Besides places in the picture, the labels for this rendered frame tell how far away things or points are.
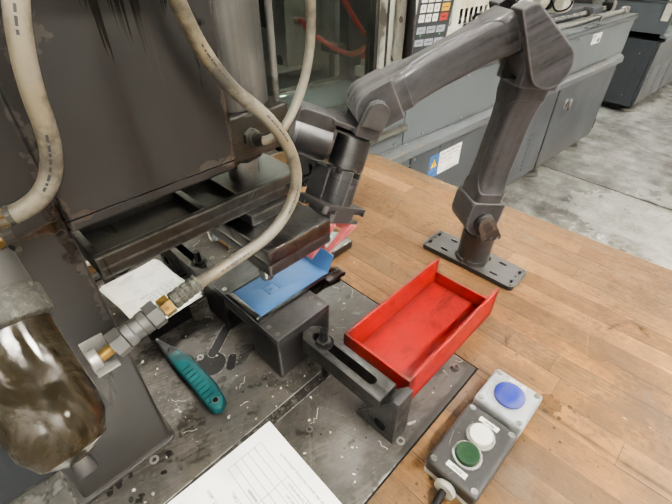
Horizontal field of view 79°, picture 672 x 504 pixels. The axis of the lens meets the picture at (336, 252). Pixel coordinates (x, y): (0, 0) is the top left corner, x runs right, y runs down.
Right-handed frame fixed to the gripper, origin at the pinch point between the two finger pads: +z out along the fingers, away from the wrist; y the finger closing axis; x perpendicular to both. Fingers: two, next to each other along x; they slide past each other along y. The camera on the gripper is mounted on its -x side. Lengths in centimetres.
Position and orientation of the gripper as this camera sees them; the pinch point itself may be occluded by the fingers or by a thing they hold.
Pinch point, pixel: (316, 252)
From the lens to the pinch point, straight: 68.0
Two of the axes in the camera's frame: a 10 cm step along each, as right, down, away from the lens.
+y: -6.3, 0.3, -7.7
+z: -3.1, 9.1, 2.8
